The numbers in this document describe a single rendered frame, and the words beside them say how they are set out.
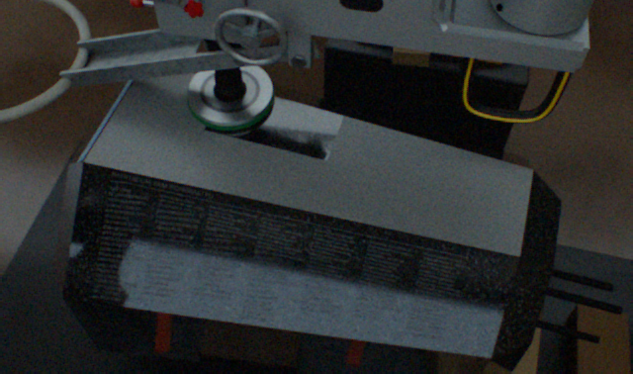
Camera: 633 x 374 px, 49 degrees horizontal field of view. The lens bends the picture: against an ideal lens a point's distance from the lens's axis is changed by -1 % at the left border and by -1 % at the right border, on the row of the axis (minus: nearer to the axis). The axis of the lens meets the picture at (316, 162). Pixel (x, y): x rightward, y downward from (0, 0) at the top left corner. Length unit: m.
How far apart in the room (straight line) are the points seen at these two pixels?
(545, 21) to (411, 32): 0.25
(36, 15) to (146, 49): 1.75
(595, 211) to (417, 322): 1.32
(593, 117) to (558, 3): 1.78
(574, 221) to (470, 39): 1.47
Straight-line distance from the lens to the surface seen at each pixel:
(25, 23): 3.50
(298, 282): 1.62
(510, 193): 1.66
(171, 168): 1.67
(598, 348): 2.38
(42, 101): 1.83
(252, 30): 1.37
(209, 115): 1.72
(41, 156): 2.93
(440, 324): 1.61
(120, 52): 1.87
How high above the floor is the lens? 2.19
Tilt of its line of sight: 54 degrees down
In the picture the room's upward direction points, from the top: straight up
